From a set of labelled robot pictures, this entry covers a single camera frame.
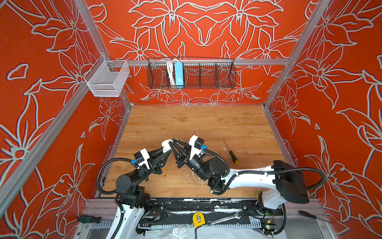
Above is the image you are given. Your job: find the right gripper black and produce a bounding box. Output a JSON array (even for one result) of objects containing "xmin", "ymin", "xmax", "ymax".
[{"xmin": 170, "ymin": 138, "xmax": 212, "ymax": 183}]

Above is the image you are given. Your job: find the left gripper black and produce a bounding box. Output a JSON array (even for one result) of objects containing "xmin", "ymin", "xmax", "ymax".
[{"xmin": 132, "ymin": 148, "xmax": 170, "ymax": 186}]

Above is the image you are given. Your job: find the small white case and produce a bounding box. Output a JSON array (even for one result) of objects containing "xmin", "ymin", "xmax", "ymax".
[{"xmin": 161, "ymin": 139, "xmax": 172, "ymax": 151}]

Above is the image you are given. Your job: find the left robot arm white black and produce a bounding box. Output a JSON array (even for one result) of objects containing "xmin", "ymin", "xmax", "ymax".
[{"xmin": 96, "ymin": 146, "xmax": 172, "ymax": 239}]

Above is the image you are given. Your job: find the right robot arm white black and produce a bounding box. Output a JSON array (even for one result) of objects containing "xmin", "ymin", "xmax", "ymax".
[{"xmin": 162, "ymin": 135, "xmax": 327, "ymax": 215}]

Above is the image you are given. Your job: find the yellow black screwdriver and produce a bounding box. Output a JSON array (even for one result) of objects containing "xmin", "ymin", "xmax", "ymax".
[{"xmin": 223, "ymin": 140, "xmax": 239, "ymax": 164}]

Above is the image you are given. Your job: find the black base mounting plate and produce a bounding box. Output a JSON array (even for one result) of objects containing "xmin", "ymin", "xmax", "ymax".
[{"xmin": 134, "ymin": 197, "xmax": 284, "ymax": 225}]

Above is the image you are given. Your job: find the yellow tape measure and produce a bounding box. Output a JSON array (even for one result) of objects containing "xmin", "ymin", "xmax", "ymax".
[{"xmin": 192, "ymin": 212, "xmax": 206, "ymax": 228}]

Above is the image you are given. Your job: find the light blue box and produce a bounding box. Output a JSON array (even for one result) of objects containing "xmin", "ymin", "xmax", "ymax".
[{"xmin": 174, "ymin": 61, "xmax": 184, "ymax": 88}]

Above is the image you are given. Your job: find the silver wrench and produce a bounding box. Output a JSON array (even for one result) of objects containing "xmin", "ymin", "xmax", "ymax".
[{"xmin": 207, "ymin": 213, "xmax": 241, "ymax": 226}]

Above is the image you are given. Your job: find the clear plastic bin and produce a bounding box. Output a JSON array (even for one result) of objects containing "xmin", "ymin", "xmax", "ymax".
[{"xmin": 84, "ymin": 59, "xmax": 130, "ymax": 97}]

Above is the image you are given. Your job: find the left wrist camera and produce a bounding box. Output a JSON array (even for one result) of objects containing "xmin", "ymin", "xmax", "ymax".
[{"xmin": 131, "ymin": 148, "xmax": 150, "ymax": 170}]

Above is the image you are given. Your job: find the black wire basket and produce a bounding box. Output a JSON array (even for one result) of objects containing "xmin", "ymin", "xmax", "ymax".
[{"xmin": 147, "ymin": 57, "xmax": 237, "ymax": 89}]

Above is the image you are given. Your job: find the white cable bundle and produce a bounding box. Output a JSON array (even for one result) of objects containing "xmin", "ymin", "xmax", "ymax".
[{"xmin": 165, "ymin": 59, "xmax": 177, "ymax": 87}]

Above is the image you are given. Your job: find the green handled tool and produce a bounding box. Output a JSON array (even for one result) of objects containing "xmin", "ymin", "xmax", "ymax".
[{"xmin": 77, "ymin": 215, "xmax": 102, "ymax": 224}]

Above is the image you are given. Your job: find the black screwdriver on frame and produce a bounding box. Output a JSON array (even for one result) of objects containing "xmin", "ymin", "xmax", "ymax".
[{"xmin": 298, "ymin": 210, "xmax": 330, "ymax": 223}]

